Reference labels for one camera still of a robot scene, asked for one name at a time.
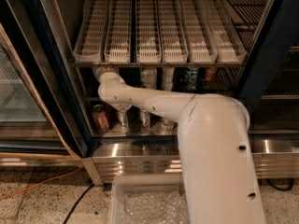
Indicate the blue can middle shelf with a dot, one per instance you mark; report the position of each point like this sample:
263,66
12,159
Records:
189,80

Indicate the white slim can middle shelf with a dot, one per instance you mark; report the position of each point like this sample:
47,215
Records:
168,75

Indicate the steel fridge base grille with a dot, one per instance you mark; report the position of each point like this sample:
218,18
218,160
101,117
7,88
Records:
272,158

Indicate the white tall can middle shelf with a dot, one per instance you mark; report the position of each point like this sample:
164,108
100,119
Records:
148,77

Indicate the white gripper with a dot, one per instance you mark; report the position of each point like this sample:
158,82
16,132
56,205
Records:
102,70

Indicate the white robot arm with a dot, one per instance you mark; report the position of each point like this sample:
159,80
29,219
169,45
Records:
217,166

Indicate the silver green can bottom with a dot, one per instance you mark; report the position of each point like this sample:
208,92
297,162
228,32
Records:
168,124

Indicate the bubble wrap in bin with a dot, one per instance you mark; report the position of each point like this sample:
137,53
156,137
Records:
154,208

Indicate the clear plastic bin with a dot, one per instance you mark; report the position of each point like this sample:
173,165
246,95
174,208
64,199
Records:
133,184

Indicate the orange can middle shelf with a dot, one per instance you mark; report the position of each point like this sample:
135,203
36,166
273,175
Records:
210,73

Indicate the glass fridge door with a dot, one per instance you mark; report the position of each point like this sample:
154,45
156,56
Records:
39,111

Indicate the red can bottom shelf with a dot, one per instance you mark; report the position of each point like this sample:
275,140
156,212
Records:
100,117

